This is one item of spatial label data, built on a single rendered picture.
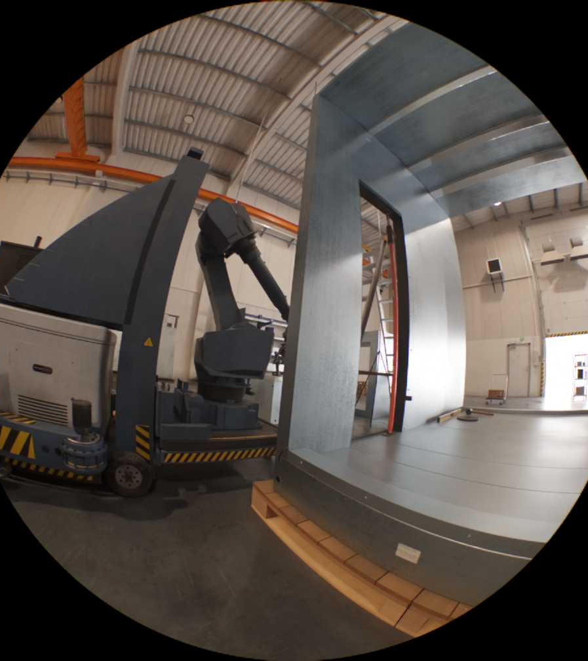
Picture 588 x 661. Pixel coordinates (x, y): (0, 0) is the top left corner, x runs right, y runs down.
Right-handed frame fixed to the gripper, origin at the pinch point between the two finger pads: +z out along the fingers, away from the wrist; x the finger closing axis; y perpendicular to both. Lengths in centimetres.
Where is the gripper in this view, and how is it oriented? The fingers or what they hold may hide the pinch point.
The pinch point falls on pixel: (280, 365)
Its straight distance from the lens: 196.4
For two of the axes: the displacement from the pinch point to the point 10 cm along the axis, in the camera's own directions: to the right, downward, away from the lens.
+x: 6.9, 5.2, 5.0
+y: 6.2, -0.7, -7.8
